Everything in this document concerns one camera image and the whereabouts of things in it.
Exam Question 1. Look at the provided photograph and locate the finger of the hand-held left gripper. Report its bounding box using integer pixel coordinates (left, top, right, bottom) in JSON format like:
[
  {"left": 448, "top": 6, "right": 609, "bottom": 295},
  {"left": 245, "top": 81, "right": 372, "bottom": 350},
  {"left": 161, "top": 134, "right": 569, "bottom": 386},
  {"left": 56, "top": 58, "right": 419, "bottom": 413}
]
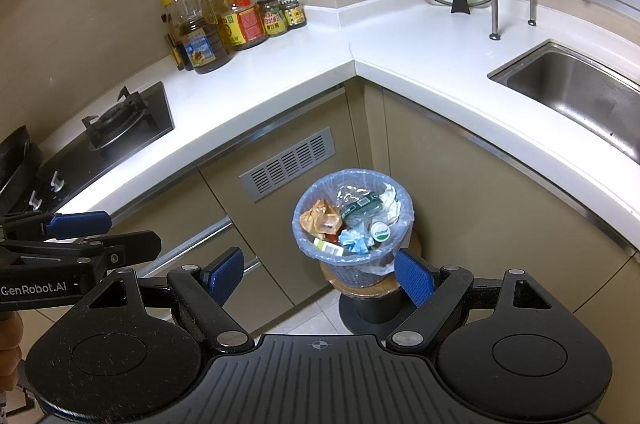
[
  {"left": 0, "top": 210, "right": 112, "bottom": 241},
  {"left": 0, "top": 231, "right": 162, "bottom": 272}
]

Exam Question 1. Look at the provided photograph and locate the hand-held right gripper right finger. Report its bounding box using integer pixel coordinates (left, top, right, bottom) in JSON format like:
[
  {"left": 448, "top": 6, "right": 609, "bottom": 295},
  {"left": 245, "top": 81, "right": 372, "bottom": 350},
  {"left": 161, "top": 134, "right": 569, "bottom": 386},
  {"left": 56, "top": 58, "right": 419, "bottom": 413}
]
[{"left": 386, "top": 249, "right": 563, "bottom": 352}]

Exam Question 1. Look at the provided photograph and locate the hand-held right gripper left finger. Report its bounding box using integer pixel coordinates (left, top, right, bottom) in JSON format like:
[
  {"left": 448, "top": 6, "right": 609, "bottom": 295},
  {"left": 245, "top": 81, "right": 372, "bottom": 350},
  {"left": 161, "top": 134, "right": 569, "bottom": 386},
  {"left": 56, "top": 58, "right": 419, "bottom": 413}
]
[{"left": 77, "top": 248, "right": 255, "bottom": 353}]

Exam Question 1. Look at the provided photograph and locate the lattice plastic trash bin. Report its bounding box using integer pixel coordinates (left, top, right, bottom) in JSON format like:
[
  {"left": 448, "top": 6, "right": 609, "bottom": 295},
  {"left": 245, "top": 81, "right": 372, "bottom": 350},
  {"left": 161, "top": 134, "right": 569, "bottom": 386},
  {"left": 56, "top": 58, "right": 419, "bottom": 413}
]
[{"left": 292, "top": 168, "right": 416, "bottom": 291}]

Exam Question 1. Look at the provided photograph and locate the blue wrapper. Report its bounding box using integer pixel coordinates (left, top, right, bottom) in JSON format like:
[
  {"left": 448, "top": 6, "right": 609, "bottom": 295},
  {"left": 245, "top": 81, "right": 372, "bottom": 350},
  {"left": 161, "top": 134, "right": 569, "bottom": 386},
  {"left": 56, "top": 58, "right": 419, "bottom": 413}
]
[{"left": 339, "top": 228, "right": 372, "bottom": 253}]

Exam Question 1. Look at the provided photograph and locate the clear plastic bottle green label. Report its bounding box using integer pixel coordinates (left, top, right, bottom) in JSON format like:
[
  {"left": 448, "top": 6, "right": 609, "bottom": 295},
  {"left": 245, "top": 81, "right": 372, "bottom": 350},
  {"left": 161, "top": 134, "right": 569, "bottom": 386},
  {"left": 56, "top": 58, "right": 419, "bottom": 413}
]
[{"left": 336, "top": 185, "right": 387, "bottom": 230}]

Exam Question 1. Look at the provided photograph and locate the blue bin liner bag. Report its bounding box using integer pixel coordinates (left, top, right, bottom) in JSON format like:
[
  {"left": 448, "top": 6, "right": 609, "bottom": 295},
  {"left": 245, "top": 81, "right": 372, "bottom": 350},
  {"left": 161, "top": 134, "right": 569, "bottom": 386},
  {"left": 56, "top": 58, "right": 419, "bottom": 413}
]
[{"left": 292, "top": 168, "right": 416, "bottom": 277}]

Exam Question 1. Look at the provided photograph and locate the white green carton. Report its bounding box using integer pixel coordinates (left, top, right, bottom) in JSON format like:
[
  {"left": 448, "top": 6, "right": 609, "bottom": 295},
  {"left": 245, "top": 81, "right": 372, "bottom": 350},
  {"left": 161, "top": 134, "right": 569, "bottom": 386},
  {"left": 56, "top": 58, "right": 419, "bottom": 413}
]
[{"left": 312, "top": 238, "right": 347, "bottom": 256}]

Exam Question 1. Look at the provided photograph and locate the person's left hand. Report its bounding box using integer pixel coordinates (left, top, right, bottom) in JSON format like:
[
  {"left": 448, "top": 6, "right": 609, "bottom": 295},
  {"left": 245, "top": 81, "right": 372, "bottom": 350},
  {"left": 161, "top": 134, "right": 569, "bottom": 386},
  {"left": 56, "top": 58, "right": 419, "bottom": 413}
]
[{"left": 0, "top": 311, "right": 26, "bottom": 380}]

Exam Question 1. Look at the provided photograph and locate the round wooden stool black base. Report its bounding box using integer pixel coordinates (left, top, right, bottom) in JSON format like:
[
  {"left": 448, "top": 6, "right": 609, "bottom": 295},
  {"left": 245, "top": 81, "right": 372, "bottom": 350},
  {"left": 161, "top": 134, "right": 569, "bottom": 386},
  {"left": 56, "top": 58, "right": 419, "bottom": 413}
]
[{"left": 320, "top": 231, "right": 422, "bottom": 337}]

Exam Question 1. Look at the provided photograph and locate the grey cabinet vent grille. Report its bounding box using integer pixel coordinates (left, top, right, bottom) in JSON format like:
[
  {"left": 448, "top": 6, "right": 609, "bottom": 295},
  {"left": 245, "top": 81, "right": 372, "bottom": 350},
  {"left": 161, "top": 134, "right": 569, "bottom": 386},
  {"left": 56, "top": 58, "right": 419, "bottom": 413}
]
[{"left": 238, "top": 127, "right": 334, "bottom": 204}]

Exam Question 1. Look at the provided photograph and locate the black gas stove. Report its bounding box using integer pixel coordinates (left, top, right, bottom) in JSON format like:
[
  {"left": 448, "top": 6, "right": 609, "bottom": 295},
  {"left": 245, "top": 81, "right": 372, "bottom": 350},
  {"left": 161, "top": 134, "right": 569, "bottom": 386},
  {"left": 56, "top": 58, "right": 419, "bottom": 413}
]
[{"left": 0, "top": 80, "right": 177, "bottom": 225}]

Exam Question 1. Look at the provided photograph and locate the slim dark sauce bottle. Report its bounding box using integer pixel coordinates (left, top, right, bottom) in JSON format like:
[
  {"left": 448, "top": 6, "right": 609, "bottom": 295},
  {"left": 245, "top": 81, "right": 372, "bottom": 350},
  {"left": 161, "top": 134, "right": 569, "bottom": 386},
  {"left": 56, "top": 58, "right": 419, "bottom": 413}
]
[{"left": 161, "top": 0, "right": 187, "bottom": 71}]

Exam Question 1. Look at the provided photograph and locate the large oil bottle blue label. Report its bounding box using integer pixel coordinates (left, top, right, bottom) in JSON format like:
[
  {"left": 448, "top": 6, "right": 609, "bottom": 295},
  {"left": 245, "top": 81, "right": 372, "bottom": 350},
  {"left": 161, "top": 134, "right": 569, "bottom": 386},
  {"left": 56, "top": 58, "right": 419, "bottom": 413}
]
[{"left": 171, "top": 0, "right": 234, "bottom": 76}]

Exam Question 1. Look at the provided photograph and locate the stainless steel sink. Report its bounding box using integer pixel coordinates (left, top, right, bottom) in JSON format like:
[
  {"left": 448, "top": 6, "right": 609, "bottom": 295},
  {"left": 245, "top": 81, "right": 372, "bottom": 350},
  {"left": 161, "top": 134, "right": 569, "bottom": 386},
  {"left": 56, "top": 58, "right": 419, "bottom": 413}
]
[{"left": 486, "top": 39, "right": 640, "bottom": 166}]

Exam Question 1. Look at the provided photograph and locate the large jar green yellow label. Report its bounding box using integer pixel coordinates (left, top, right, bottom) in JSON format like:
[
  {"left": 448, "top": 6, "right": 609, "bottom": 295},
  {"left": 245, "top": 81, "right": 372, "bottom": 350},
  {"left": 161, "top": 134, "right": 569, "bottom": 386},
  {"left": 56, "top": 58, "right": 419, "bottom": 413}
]
[{"left": 256, "top": 0, "right": 290, "bottom": 37}]

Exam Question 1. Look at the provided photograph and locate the small jar yellow label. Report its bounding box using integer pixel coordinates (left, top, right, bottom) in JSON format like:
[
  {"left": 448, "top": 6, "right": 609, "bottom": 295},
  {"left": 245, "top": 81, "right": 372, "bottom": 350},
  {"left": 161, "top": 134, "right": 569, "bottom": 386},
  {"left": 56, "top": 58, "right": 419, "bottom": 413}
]
[{"left": 279, "top": 0, "right": 308, "bottom": 30}]

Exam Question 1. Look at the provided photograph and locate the oil bottle red handle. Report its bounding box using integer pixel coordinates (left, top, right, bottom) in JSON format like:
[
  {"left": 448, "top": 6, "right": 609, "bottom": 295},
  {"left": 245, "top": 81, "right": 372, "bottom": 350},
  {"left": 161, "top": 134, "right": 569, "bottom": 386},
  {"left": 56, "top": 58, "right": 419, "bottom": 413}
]
[{"left": 216, "top": 0, "right": 269, "bottom": 51}]

